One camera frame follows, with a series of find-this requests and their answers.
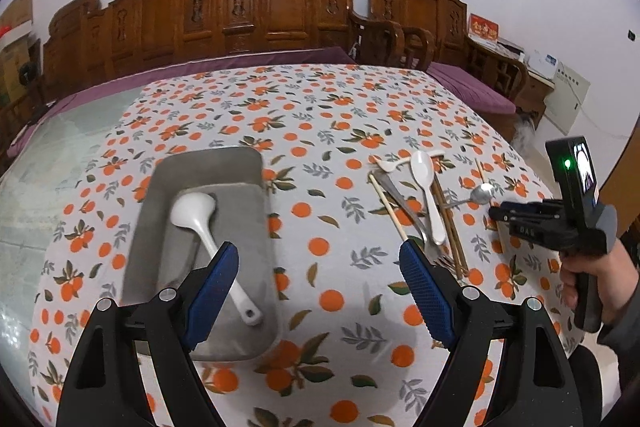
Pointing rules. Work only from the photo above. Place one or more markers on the rectangular metal tray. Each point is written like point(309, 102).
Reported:
point(225, 187)

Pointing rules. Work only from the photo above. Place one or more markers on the orange fruit print tablecloth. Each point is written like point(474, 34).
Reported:
point(325, 132)

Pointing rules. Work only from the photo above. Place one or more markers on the white ceramic soup spoon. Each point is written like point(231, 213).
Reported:
point(422, 169)

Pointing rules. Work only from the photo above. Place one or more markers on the white electrical cabinet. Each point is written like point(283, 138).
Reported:
point(567, 99)

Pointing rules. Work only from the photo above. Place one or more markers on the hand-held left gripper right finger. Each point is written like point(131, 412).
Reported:
point(425, 287)

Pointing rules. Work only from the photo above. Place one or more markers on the red gift box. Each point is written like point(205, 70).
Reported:
point(483, 28)

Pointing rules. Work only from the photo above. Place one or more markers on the carved wooden sofa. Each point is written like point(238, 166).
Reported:
point(285, 7)

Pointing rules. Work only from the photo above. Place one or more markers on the white and blue box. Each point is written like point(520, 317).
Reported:
point(542, 64)

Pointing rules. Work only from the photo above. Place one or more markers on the small white plastic fork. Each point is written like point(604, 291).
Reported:
point(387, 165)

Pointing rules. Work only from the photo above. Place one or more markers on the large metal spoon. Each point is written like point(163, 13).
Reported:
point(400, 202)

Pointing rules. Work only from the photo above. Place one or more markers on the person's right forearm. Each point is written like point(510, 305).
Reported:
point(622, 332)

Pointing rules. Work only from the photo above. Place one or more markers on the small metal spoon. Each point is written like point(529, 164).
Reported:
point(482, 194)

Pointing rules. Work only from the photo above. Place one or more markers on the long purple sofa cushion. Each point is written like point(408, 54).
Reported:
point(250, 59)

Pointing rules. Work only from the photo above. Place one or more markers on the purple armchair cushion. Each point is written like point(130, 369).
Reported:
point(470, 89)

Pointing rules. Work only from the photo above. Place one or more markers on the carved wooden armchair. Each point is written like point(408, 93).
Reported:
point(415, 2)

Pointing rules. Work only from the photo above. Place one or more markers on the large cardboard box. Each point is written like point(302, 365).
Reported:
point(15, 67)

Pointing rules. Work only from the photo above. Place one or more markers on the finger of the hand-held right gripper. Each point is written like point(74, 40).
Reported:
point(520, 213)

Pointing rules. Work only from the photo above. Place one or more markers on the person's right hand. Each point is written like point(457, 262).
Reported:
point(617, 279)

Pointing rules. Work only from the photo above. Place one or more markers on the wooden side table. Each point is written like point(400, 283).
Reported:
point(537, 97)

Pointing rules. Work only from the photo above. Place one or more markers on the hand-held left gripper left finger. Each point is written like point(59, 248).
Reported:
point(215, 292)

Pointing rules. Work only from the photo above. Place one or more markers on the brown cardboard box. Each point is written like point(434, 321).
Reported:
point(17, 14)

